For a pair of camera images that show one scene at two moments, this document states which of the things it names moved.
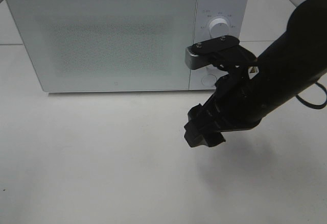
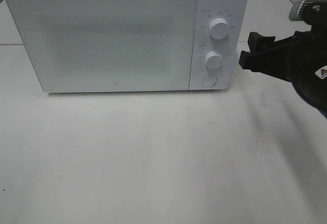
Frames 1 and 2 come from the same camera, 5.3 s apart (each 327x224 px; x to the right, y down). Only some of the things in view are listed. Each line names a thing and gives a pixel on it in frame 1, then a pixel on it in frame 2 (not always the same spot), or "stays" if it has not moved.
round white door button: (209, 80) stays
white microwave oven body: (93, 35) stays
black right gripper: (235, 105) → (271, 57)
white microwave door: (108, 41) stays
